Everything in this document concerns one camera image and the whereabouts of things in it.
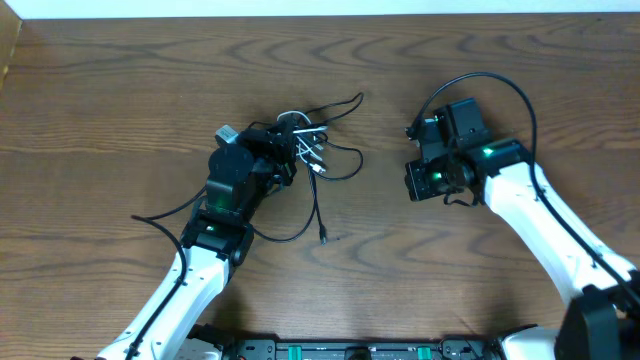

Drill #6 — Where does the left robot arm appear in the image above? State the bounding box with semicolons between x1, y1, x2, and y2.
98;115;297;359

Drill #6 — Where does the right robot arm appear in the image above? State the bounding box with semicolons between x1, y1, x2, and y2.
405;99;639;359

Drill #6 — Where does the left camera cable black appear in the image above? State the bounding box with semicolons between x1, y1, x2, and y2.
124;184;209;360

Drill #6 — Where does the right camera cable black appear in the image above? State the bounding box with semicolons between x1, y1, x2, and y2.
405;98;639;312

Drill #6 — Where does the white usb cable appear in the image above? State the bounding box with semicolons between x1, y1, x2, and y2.
276;110;330;175

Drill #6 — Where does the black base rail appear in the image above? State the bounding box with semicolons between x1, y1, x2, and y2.
187;324;503;360

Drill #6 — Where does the camera cable black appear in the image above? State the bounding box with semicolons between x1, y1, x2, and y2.
405;98;639;312
124;184;209;360

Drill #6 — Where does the black usb cable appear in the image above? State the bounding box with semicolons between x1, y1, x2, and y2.
294;134;329;246

